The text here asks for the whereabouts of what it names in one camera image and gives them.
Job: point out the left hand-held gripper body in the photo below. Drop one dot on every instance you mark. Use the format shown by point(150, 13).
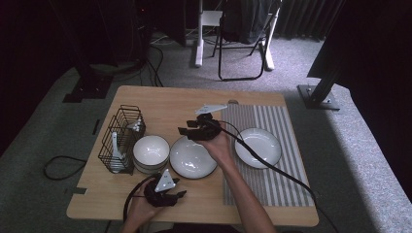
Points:
point(164, 184)

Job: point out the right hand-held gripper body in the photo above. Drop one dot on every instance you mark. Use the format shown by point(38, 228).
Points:
point(207, 129)

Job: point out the white plate dark rim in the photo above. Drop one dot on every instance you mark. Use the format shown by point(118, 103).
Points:
point(265, 142)
point(189, 160)

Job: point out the person's right hand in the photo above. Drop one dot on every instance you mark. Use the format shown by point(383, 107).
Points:
point(218, 149)

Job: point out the person's left hand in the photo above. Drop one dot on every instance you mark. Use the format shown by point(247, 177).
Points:
point(139, 208)

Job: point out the person's dark clothing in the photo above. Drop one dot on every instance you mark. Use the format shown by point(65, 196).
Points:
point(200, 229)

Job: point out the white ceramic spoon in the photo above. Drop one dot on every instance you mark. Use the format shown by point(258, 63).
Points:
point(115, 147)

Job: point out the black folding chair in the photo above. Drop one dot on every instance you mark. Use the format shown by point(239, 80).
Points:
point(221, 64)

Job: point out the white desk leg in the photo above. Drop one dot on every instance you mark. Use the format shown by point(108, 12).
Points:
point(199, 48)
point(269, 58)

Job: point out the grey striped placemat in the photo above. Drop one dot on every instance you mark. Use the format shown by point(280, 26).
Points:
point(285, 119)

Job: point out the grey tape piece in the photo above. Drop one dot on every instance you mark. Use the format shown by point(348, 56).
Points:
point(76, 191)

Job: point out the black tape strip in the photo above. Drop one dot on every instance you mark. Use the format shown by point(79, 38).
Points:
point(96, 126)

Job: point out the black stand base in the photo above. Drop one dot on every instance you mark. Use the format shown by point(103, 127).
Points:
point(87, 90)

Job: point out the dark cloth on chair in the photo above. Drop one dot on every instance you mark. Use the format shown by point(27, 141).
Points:
point(246, 22)

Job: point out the black metal stand with base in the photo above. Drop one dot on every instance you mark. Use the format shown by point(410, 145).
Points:
point(319, 97)

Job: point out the dark curtain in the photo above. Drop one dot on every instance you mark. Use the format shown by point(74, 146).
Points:
point(301, 17)

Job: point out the black screen panel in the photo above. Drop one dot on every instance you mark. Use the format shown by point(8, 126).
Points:
point(372, 48)

